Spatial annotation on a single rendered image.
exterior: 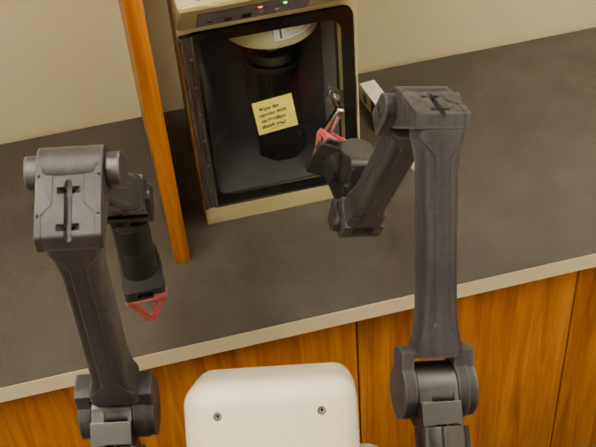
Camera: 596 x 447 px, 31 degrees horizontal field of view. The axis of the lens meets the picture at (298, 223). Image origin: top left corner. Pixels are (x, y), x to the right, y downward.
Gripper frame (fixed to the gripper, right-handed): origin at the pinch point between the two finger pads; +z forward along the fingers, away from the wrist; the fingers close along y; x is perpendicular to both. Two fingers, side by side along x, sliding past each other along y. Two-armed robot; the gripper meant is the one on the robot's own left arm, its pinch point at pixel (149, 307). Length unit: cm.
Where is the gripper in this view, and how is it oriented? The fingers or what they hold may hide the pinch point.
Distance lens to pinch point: 181.8
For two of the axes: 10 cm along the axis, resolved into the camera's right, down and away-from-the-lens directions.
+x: -9.7, 2.1, -1.3
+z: 0.7, 7.3, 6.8
